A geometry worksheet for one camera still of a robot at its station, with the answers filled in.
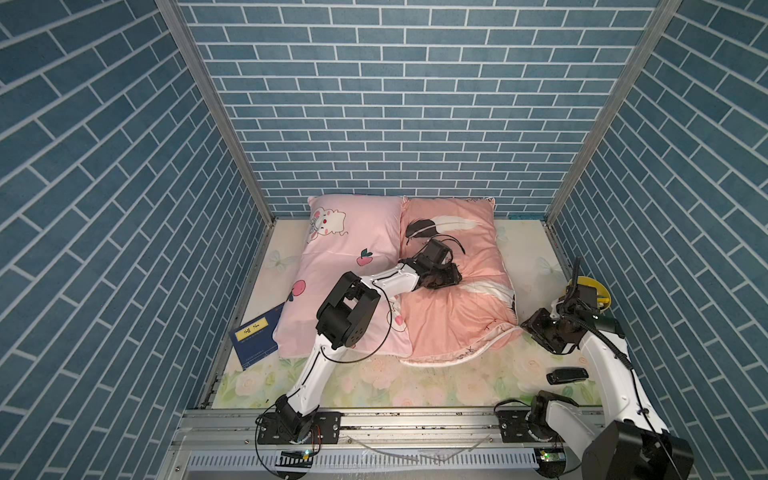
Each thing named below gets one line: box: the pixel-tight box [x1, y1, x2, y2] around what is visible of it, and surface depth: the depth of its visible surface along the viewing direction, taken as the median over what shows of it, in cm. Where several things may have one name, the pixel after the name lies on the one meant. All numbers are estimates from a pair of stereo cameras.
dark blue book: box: [229, 302, 286, 371], surface depth 89 cm
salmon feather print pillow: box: [398, 198, 522, 366], surface depth 91 cm
